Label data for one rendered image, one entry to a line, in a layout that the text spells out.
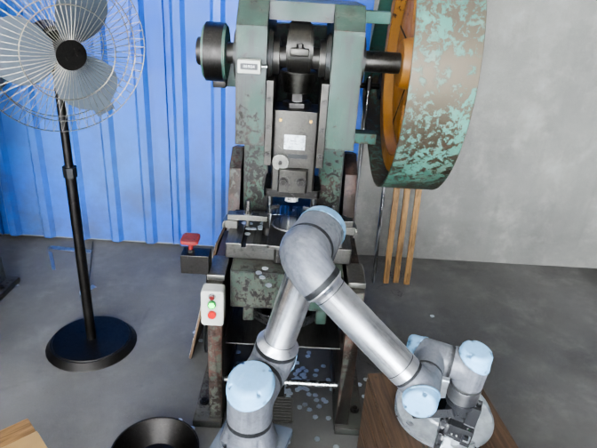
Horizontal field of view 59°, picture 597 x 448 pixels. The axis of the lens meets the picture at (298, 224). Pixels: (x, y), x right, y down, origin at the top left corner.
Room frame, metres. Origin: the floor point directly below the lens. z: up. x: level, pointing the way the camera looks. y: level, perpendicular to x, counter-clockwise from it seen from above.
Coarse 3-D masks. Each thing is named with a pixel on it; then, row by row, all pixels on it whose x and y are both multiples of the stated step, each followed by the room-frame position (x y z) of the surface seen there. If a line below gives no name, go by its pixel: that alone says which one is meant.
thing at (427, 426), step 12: (444, 384) 1.36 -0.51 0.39; (444, 396) 1.30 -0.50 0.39; (420, 420) 1.20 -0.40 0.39; (432, 420) 1.20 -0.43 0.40; (480, 420) 1.21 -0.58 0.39; (492, 420) 1.21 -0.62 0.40; (420, 432) 1.15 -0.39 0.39; (432, 432) 1.15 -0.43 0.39; (480, 432) 1.17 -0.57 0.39; (492, 432) 1.16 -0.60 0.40; (432, 444) 1.11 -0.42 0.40; (480, 444) 1.11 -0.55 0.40
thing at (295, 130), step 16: (288, 112) 1.73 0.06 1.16; (304, 112) 1.73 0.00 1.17; (288, 128) 1.73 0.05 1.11; (304, 128) 1.73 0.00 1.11; (288, 144) 1.73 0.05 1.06; (304, 144) 1.73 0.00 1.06; (272, 160) 1.72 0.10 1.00; (288, 160) 1.73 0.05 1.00; (304, 160) 1.73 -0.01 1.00; (272, 176) 1.73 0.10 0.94; (288, 176) 1.70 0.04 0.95; (304, 176) 1.70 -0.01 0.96; (304, 192) 1.70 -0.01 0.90
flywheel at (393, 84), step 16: (400, 0) 2.05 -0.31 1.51; (416, 0) 1.89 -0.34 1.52; (400, 16) 2.08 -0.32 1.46; (400, 32) 2.09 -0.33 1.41; (400, 48) 1.84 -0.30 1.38; (384, 80) 2.10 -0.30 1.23; (400, 80) 1.76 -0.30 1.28; (384, 96) 2.08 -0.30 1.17; (400, 96) 1.91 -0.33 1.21; (384, 112) 2.03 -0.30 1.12; (400, 112) 1.87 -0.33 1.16; (384, 128) 1.97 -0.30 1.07; (400, 128) 1.83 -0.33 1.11; (384, 144) 1.91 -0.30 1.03; (384, 160) 1.86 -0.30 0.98
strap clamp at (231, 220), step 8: (248, 200) 1.82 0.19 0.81; (248, 208) 1.81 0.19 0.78; (232, 216) 1.80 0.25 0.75; (240, 216) 1.80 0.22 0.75; (248, 216) 1.80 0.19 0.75; (256, 216) 1.80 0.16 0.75; (264, 216) 1.80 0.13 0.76; (224, 224) 1.79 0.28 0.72; (232, 224) 1.79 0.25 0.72; (248, 224) 1.81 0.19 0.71
